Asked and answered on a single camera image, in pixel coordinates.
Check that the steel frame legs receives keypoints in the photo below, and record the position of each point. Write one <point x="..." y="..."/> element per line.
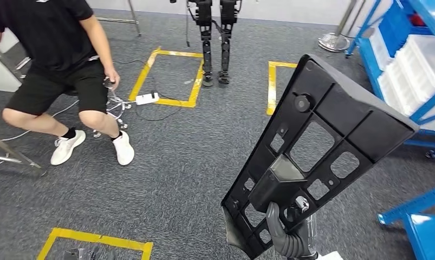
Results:
<point x="134" y="18"/>

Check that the white plastic bin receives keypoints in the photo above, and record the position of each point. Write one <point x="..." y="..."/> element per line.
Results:
<point x="425" y="61"/>
<point x="380" y="50"/>
<point x="400" y="89"/>

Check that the yellow floor tape square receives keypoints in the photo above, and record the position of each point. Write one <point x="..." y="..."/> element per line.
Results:
<point x="177" y="103"/>
<point x="271" y="89"/>

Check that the black plastic plate bracket part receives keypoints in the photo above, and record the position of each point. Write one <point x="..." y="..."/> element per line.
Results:
<point x="346" y="100"/>

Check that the chrome base stool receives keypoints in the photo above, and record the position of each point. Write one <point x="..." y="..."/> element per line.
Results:
<point x="113" y="104"/>

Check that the chrome post round base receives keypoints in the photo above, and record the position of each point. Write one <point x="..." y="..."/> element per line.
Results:
<point x="334" y="42"/>

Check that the white power strip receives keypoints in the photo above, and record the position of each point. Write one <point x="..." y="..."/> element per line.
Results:
<point x="147" y="99"/>

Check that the white panel table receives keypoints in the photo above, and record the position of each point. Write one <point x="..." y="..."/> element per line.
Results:
<point x="2" y="68"/>

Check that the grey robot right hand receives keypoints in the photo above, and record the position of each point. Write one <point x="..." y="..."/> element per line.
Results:
<point x="290" y="247"/>

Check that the person's left hand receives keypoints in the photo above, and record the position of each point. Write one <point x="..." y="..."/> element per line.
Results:
<point x="112" y="77"/>

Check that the person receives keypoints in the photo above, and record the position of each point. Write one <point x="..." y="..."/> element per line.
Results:
<point x="52" y="36"/>

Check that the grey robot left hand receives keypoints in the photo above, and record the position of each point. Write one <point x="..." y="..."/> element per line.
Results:
<point x="79" y="255"/>

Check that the blue plastic bin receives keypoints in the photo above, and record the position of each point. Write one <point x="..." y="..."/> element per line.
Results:
<point x="393" y="32"/>

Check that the person's left forearm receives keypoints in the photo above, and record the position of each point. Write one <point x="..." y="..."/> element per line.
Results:
<point x="104" y="54"/>

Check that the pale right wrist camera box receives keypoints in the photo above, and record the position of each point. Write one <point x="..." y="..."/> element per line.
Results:
<point x="330" y="256"/>

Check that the black humanoid robot legs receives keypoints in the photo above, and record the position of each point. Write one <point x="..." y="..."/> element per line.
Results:
<point x="207" y="54"/>

